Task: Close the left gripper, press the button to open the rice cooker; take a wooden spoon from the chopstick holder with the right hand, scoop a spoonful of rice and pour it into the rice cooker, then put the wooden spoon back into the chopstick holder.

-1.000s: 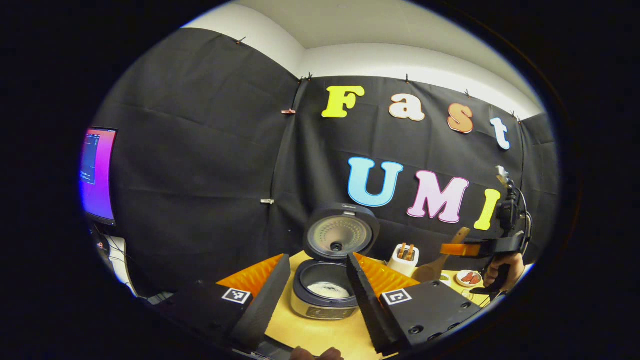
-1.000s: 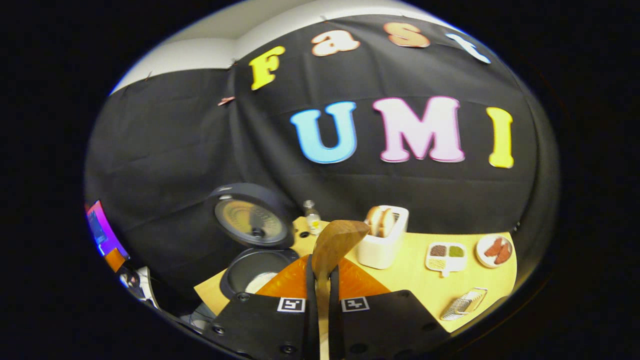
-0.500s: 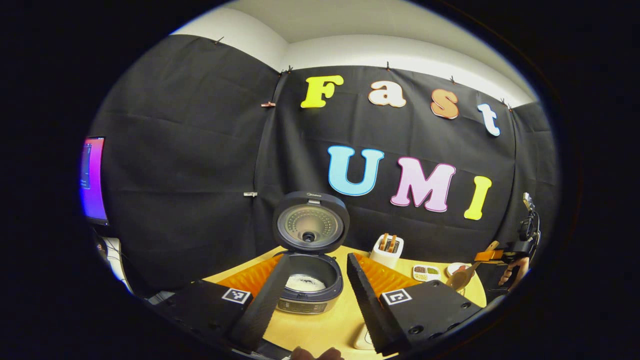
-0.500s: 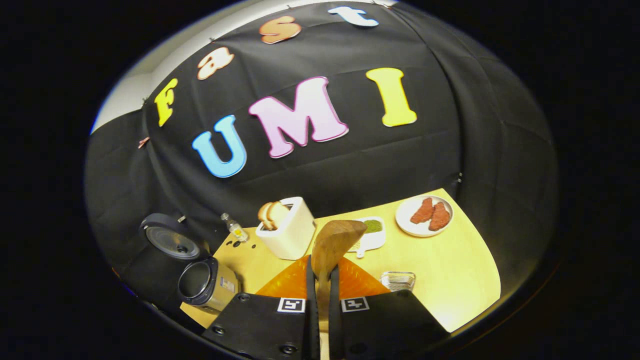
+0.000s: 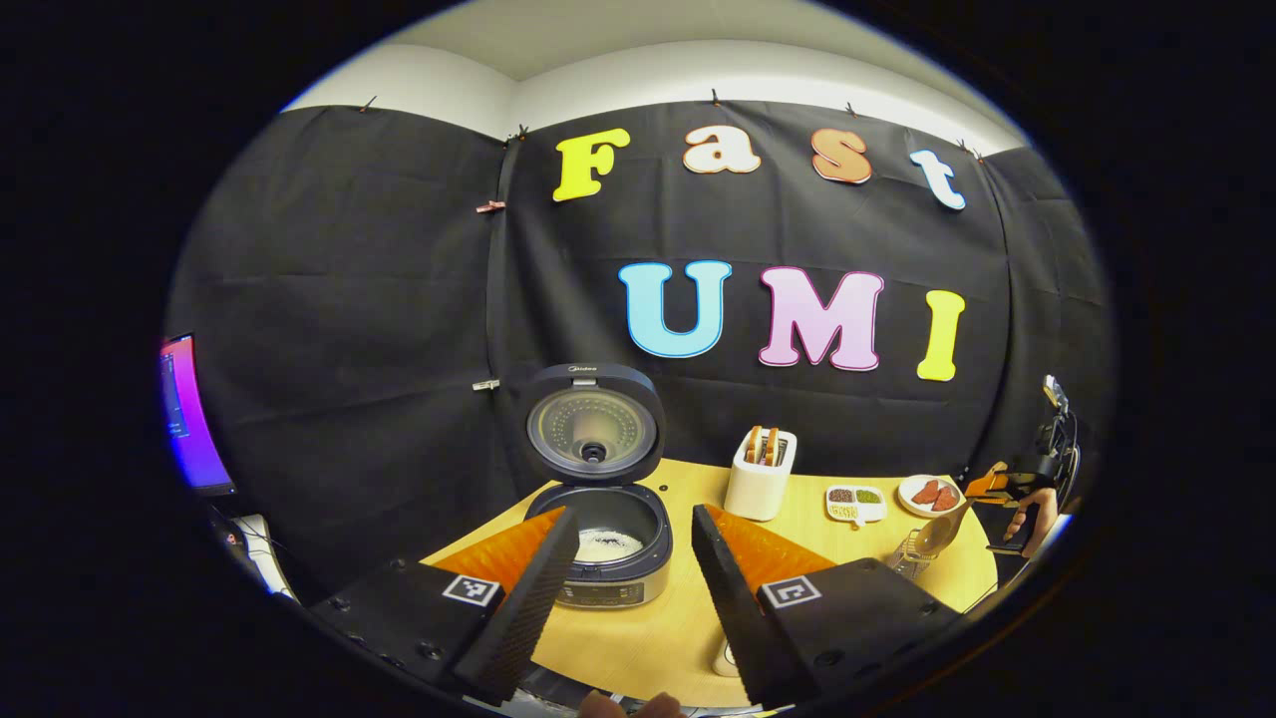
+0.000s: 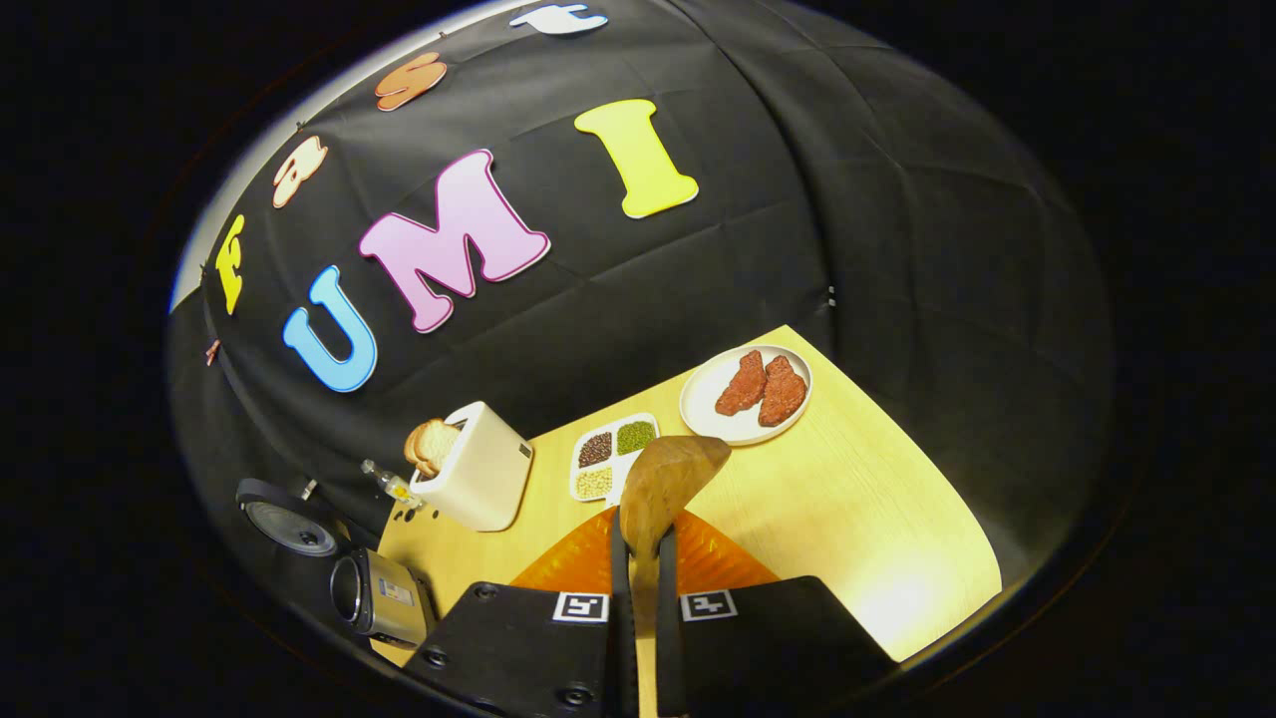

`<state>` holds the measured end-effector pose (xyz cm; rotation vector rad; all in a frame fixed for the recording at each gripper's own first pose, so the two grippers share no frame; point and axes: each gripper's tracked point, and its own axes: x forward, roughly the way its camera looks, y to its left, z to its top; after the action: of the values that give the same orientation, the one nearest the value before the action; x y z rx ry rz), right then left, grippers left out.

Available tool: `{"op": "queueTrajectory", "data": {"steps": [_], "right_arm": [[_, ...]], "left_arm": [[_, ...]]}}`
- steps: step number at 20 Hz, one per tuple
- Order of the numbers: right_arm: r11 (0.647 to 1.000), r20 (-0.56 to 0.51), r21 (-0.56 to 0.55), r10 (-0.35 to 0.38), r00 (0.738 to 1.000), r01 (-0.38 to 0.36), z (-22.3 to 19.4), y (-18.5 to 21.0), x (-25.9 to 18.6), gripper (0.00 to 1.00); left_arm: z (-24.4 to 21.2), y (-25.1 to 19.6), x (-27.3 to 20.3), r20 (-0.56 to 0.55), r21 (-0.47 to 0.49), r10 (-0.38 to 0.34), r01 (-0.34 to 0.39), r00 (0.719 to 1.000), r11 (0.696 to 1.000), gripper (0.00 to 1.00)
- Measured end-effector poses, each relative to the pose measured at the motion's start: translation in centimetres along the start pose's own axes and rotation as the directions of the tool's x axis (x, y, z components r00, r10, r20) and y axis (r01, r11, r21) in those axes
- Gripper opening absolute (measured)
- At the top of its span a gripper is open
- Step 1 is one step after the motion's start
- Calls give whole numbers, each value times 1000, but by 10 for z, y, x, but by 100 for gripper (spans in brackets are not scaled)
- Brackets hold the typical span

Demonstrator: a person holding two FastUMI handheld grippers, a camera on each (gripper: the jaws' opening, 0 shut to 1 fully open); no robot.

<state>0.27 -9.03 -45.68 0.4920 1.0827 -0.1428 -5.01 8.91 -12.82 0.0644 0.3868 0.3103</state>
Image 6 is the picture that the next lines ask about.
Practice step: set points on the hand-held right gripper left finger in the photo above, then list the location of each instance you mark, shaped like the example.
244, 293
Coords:
621, 618

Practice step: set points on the dark grey rice cooker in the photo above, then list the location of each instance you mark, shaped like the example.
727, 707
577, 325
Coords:
384, 598

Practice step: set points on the white round plate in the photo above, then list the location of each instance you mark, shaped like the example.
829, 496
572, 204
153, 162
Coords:
708, 409

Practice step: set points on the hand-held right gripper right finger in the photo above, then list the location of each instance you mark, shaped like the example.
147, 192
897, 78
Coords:
666, 638

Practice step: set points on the glass bottle yellow label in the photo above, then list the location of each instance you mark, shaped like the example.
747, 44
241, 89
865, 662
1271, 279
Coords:
394, 486

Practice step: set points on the red meat piece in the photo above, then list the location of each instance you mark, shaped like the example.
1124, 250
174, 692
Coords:
783, 394
743, 384

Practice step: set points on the toast slice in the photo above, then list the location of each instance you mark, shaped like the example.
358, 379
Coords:
419, 449
446, 439

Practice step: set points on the white divided bean dish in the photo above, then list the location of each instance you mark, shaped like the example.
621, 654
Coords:
613, 459

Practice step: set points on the white toaster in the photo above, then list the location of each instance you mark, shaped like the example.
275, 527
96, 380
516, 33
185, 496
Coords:
483, 469

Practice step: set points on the black backdrop cloth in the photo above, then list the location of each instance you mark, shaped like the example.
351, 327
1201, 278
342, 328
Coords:
897, 199

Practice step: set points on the wooden spoon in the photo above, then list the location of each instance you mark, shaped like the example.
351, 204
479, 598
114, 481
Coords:
668, 489

